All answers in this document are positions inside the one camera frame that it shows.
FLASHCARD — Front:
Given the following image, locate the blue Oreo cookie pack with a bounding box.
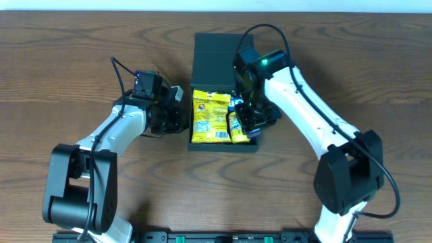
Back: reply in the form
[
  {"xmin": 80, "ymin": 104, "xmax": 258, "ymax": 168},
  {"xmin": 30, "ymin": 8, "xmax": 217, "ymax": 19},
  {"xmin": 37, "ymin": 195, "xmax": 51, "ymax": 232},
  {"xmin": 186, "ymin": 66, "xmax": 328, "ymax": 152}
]
[{"xmin": 228, "ymin": 96, "xmax": 244, "ymax": 113}]

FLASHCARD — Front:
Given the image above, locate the yellow Mentos roll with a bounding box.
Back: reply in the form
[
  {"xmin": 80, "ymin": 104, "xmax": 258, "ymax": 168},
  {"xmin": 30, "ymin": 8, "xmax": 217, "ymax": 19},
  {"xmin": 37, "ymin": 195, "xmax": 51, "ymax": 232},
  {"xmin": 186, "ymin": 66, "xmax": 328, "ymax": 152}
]
[{"xmin": 228, "ymin": 111, "xmax": 250, "ymax": 144}]

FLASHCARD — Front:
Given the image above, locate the yellow Hacks candy bag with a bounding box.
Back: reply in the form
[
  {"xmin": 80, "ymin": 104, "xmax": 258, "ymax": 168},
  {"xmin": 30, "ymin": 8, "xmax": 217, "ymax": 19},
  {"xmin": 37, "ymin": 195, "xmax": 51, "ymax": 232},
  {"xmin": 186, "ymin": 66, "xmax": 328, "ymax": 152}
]
[{"xmin": 191, "ymin": 89, "xmax": 231, "ymax": 143}]

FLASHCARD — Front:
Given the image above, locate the dark green box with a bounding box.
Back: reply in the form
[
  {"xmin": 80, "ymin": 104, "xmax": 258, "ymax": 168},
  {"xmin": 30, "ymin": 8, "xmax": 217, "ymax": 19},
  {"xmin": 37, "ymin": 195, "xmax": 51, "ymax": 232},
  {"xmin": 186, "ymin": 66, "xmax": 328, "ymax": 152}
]
[{"xmin": 188, "ymin": 32, "xmax": 259, "ymax": 153}]

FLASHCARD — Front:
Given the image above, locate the small dark blue box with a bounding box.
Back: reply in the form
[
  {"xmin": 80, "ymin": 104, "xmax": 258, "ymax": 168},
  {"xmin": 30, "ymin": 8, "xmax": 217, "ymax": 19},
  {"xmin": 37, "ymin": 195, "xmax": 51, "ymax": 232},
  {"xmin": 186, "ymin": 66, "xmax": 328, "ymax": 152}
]
[{"xmin": 247, "ymin": 128, "xmax": 262, "ymax": 139}]

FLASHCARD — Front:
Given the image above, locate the purple Dairy Milk bar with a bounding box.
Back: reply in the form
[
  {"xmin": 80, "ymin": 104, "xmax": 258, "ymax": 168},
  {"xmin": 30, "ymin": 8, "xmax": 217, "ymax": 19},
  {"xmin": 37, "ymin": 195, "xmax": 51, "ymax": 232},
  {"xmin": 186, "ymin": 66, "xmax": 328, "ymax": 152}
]
[{"xmin": 134, "ymin": 70, "xmax": 142, "ymax": 92}]

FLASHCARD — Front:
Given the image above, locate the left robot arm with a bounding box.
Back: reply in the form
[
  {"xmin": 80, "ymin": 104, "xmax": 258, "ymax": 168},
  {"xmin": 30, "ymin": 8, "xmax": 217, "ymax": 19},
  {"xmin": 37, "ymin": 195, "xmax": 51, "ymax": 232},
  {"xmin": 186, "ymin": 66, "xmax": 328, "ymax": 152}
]
[{"xmin": 42, "ymin": 97, "xmax": 188, "ymax": 242}]

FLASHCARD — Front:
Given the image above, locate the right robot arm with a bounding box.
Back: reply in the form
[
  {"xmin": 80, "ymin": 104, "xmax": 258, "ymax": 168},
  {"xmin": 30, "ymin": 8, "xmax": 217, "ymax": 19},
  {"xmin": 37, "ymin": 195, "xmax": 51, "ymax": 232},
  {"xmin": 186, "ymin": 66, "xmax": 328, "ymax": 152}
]
[{"xmin": 234, "ymin": 47, "xmax": 383, "ymax": 242}]

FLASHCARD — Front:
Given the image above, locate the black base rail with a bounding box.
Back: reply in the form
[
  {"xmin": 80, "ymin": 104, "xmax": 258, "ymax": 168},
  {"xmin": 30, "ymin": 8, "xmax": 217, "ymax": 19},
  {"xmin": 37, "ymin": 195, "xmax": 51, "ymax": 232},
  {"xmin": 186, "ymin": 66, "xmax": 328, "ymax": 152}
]
[{"xmin": 52, "ymin": 231, "xmax": 394, "ymax": 243}]

